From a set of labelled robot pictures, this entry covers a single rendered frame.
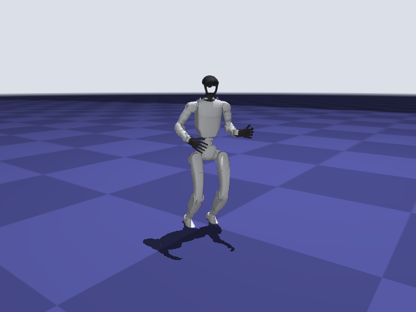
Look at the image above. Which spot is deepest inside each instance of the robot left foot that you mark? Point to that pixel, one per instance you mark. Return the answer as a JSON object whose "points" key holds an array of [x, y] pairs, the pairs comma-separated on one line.
{"points": [[211, 219]]}

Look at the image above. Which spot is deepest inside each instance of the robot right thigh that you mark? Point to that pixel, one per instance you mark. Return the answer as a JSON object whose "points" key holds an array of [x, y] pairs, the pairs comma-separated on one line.
{"points": [[197, 173]]}

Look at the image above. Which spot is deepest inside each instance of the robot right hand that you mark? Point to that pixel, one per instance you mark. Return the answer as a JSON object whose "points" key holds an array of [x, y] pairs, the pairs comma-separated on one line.
{"points": [[195, 143]]}

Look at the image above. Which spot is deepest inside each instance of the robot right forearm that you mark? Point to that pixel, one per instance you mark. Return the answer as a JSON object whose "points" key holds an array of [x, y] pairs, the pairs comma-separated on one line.
{"points": [[182, 132]]}

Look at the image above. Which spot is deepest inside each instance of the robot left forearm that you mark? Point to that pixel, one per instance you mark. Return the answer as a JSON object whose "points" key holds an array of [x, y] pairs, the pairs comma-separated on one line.
{"points": [[232, 130]]}

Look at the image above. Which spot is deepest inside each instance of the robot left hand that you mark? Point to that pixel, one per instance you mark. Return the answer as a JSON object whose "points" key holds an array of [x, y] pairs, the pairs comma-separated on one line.
{"points": [[245, 132]]}

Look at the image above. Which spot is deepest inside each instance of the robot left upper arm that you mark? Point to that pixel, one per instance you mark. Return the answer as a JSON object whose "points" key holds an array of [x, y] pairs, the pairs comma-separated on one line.
{"points": [[227, 115]]}

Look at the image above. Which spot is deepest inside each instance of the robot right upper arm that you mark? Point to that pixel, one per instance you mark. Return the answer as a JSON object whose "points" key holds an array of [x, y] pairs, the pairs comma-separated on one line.
{"points": [[189, 108]]}

